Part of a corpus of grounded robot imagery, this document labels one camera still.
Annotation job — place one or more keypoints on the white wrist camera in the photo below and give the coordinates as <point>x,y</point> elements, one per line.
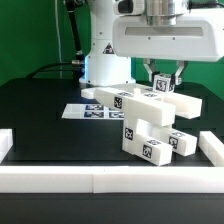
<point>129,7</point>

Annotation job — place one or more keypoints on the white fence bar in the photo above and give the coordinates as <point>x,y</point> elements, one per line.
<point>212,147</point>
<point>110,179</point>

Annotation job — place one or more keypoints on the white left fence block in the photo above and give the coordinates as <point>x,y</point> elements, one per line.
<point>6,142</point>

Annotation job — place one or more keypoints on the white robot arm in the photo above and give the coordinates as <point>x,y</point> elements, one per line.
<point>103,66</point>

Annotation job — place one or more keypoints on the white chair seat part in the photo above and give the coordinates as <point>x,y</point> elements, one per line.
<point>141,131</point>

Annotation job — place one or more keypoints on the white front fence bar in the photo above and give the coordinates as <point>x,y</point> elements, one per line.
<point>110,179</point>

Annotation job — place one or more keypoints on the white tagged cube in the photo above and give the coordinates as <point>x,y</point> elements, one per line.
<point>163,83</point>

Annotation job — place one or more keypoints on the white chair back part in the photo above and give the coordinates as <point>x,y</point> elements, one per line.
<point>141,102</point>

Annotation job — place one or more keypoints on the white right fence bar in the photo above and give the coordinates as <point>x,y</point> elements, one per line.
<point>212,147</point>

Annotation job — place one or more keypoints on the white fiducial marker sheet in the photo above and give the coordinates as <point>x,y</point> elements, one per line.
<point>91,111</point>

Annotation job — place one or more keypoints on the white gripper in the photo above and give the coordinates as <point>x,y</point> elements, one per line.
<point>196,36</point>

